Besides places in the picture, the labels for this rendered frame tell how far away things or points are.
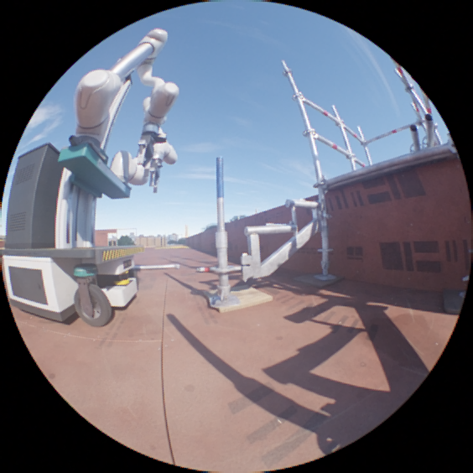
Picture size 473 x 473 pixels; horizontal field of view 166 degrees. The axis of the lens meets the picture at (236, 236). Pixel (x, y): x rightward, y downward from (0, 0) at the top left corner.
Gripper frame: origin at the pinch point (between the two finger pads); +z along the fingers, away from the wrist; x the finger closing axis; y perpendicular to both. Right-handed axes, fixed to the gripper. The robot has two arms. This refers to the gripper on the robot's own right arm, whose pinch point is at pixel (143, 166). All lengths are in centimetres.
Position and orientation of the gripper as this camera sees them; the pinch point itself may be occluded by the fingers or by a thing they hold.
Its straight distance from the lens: 79.6
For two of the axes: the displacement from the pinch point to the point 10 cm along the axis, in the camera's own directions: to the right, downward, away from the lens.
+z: 0.4, 10.0, -0.2
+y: -9.5, 0.3, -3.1
